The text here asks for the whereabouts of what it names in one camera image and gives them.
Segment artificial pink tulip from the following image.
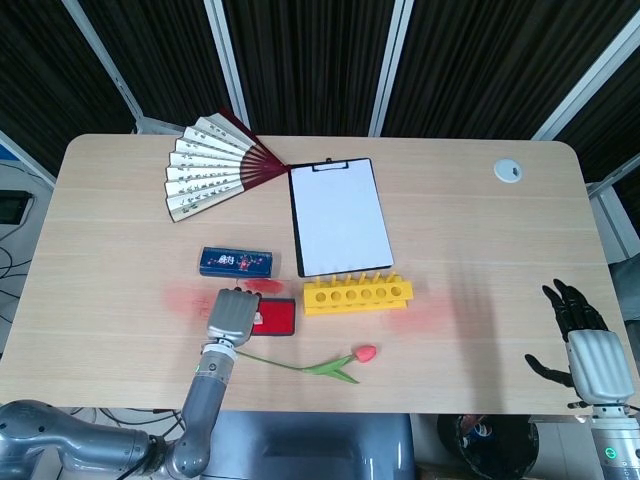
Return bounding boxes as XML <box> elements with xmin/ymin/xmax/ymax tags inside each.
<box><xmin>234</xmin><ymin>343</ymin><xmax>379</xmax><ymax>386</ymax></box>

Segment blue patterned rectangular box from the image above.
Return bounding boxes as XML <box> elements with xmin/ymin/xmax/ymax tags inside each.
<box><xmin>198</xmin><ymin>245</ymin><xmax>276</xmax><ymax>280</ymax></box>

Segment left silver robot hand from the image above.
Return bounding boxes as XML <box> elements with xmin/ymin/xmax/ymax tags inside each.
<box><xmin>206</xmin><ymin>286</ymin><xmax>263</xmax><ymax>348</ymax></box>

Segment grey robot torso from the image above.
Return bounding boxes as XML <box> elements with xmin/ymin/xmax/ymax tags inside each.
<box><xmin>202</xmin><ymin>412</ymin><xmax>418</xmax><ymax>480</ymax></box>

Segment folding paper fan maroon ribs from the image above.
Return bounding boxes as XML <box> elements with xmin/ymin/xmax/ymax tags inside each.
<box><xmin>164</xmin><ymin>106</ymin><xmax>293</xmax><ymax>225</ymax></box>

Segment black waste bin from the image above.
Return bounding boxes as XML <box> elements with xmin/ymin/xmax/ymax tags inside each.
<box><xmin>436</xmin><ymin>413</ymin><xmax>542</xmax><ymax>480</ymax></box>

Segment white desk cable grommet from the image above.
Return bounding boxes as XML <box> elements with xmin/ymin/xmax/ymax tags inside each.
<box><xmin>493</xmin><ymin>158</ymin><xmax>525</xmax><ymax>185</ymax></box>

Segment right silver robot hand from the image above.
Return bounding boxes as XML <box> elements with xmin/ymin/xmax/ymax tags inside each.
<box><xmin>524</xmin><ymin>278</ymin><xmax>634</xmax><ymax>406</ymax></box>

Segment black clipboard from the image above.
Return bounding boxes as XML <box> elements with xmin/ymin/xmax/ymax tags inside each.
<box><xmin>287</xmin><ymin>157</ymin><xmax>397</xmax><ymax>279</ymax></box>

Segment red ink pad clear lid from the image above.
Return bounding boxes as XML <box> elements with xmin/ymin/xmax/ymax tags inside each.
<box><xmin>232</xmin><ymin>277</ymin><xmax>298</xmax><ymax>338</ymax></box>

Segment white paper sheet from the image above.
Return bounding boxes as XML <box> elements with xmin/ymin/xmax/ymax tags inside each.
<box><xmin>291</xmin><ymin>161</ymin><xmax>394</xmax><ymax>276</ymax></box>

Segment white partition post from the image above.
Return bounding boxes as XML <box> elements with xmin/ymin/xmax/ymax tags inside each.
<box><xmin>203</xmin><ymin>0</ymin><xmax>252</xmax><ymax>127</ymax></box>
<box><xmin>530</xmin><ymin>9</ymin><xmax>640</xmax><ymax>143</ymax></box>
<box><xmin>61</xmin><ymin>0</ymin><xmax>147</xmax><ymax>134</ymax></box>
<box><xmin>368</xmin><ymin>0</ymin><xmax>417</xmax><ymax>138</ymax></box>

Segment yellow test tube rack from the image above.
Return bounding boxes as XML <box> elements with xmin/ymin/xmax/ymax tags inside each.
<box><xmin>302</xmin><ymin>270</ymin><xmax>416</xmax><ymax>318</ymax></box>

